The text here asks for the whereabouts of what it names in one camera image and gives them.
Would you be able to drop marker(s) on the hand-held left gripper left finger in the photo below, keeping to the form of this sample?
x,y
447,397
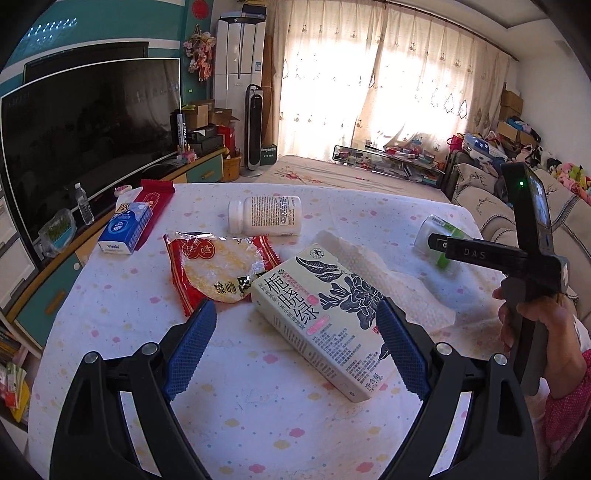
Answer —
x,y
194,346

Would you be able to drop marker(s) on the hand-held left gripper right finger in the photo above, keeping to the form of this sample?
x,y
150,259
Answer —
x,y
401,346

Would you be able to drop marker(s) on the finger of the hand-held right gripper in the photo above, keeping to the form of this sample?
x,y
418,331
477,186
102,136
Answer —
x,y
480,254

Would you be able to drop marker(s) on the clear green-label plastic cup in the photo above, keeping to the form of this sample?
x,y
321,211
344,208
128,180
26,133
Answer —
x,y
431,224

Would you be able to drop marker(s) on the beige leaf-print drink carton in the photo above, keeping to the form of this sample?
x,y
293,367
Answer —
x,y
323,323

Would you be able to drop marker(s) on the red rice cracker packet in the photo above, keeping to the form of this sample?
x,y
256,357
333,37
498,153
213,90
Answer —
x,y
217,267

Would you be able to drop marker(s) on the white paper towel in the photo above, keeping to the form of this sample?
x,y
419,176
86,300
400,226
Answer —
x,y
369,258

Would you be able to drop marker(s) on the white pill bottle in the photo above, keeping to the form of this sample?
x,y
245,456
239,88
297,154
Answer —
x,y
268,214

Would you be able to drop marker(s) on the person's right forearm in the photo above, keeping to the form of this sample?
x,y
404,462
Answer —
x,y
568,415

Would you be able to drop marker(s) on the person's right hand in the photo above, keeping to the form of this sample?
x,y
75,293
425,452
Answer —
x,y
558,332

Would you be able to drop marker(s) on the grey neck pillow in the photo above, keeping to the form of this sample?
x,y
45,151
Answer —
x,y
501,189

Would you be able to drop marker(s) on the beige deer-embroidered sofa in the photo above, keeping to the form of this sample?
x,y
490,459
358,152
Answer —
x,y
480,203

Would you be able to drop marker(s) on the row of plush toys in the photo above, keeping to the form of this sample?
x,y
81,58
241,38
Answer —
x,y
572,175

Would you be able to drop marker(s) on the star-print blue white bag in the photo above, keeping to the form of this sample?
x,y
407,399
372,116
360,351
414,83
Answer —
x,y
475,144

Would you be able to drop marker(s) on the stack of cardboard boxes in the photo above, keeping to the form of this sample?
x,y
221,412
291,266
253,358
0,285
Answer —
x,y
510,104

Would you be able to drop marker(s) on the clutter of boxes and books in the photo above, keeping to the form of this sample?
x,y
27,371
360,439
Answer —
x,y
406,159

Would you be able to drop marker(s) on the blue tissue pack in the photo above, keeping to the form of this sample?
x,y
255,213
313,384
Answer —
x,y
124,226

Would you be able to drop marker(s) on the teal yellow television cabinet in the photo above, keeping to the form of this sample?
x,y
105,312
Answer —
x,y
46,295

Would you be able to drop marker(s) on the long red envelope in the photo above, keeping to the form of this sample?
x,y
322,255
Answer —
x,y
159,194

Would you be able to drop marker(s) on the glass coffee table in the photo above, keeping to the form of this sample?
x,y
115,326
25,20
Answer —
x,y
351,154

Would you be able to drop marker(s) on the white embroidered curtain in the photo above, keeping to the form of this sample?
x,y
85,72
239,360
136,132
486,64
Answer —
x,y
434,83
323,78

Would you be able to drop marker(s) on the pink white small dish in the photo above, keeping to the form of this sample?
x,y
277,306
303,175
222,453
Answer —
x,y
123,191

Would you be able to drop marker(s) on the beige floral bed sheet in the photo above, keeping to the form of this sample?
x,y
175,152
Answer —
x,y
323,177

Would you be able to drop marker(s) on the clear water bottle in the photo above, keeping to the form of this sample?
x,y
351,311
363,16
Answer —
x,y
84,205

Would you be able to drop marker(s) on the clear plastic bag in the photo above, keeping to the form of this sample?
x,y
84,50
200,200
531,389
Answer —
x,y
55,230

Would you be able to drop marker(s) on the brown wooden bucket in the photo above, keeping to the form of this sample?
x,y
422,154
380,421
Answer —
x,y
232,168

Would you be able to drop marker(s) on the bookshelf with books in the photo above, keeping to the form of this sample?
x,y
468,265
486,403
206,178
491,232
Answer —
x,y
11,337

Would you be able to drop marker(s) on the colourful packets on floor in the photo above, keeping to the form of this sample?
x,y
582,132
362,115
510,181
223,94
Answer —
x,y
16,392

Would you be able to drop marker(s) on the pink toy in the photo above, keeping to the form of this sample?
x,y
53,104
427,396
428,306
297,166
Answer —
x,y
187,156

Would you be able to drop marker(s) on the white drawer unit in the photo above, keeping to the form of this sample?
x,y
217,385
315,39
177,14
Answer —
x,y
14,263

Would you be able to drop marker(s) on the dark curtain rod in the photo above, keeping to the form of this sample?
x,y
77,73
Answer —
x,y
461,30

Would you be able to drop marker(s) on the dark green box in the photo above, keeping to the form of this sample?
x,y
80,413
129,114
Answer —
x,y
269,154

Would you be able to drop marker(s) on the red bag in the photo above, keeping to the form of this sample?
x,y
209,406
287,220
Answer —
x,y
227,138

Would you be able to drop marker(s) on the tall black white box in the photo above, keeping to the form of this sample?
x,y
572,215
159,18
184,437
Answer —
x,y
180,131

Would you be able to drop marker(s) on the black white tower fan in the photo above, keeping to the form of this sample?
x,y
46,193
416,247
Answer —
x,y
255,134

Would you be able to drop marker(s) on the large curved television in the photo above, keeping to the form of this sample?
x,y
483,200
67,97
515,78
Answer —
x,y
92,138

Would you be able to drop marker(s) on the open cardboard box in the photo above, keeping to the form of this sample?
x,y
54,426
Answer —
x,y
201,113

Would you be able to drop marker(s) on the brown cardboard sheet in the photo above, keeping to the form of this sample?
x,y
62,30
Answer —
x,y
268,92

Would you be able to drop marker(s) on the white standing air conditioner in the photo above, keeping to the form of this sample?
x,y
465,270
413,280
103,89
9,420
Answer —
x,y
235,69

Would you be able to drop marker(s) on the hanging flower decoration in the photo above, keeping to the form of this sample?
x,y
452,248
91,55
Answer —
x,y
201,55

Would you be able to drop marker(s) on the boxes atop air conditioner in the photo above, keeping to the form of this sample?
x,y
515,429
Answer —
x,y
254,8

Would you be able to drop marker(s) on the white wall vent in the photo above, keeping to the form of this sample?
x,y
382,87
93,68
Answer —
x,y
561,48

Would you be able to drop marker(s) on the red round wall ornament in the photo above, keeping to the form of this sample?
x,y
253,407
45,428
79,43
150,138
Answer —
x,y
199,7

